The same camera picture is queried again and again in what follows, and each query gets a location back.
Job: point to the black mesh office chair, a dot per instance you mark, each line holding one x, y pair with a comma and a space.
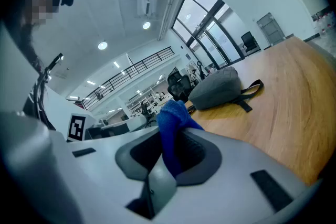
181, 90
173, 78

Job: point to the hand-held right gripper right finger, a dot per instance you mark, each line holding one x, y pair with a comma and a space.
236, 191

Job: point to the black framed glass doors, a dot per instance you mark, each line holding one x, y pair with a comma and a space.
207, 23

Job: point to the black high-back office chair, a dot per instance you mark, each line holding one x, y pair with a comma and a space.
202, 70

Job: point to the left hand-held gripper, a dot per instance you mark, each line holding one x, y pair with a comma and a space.
76, 127

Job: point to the black balcony railing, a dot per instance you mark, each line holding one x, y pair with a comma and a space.
131, 70

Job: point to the grey folded table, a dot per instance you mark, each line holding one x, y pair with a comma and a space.
270, 29

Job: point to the blue cloth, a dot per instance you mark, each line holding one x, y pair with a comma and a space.
170, 133

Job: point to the group of clear water bottles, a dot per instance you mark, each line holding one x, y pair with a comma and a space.
324, 25

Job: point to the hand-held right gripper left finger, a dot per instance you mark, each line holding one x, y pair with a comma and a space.
92, 178

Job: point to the person's head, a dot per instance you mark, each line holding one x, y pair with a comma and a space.
39, 2

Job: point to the black visitor chair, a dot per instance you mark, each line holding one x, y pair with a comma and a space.
249, 42

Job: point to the white ceiling air conditioner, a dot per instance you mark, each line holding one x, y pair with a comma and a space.
147, 4

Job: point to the round ceiling light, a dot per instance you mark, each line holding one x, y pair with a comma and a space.
102, 45
146, 25

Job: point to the grey backpack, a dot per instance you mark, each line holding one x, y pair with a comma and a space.
218, 86

